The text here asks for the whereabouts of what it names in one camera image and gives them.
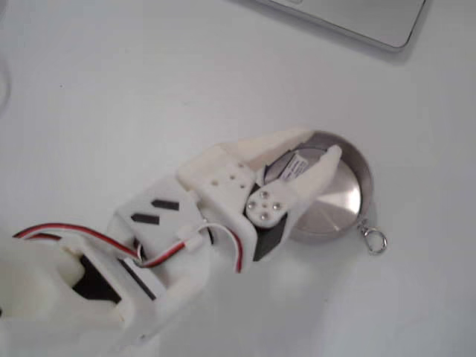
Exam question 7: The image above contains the round metal bowl with keyring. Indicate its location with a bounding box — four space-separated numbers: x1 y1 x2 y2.
286 129 388 256

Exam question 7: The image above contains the silver laptop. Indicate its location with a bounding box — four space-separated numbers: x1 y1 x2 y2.
230 0 428 51

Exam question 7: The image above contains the red white black servo wire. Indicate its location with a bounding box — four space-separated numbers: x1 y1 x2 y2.
13 222 248 274

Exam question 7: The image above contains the small white and blue box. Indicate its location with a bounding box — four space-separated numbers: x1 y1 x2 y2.
262 150 309 184

